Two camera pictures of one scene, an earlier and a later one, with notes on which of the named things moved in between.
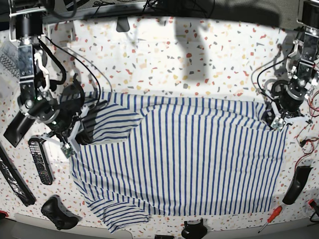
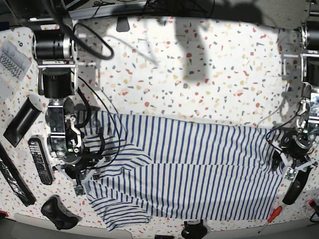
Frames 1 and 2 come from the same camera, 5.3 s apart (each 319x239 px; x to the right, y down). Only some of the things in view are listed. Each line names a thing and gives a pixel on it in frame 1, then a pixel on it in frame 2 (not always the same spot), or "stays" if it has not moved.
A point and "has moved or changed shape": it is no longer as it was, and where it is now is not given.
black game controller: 55,210 stays
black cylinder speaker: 18,128 stays
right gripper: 280,121 -> 295,148
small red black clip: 312,203 stays
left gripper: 68,134 -> 78,173
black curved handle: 300,179 stays
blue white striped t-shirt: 159,155 has moved or changed shape
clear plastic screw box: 10,72 stays
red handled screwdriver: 274,214 stays
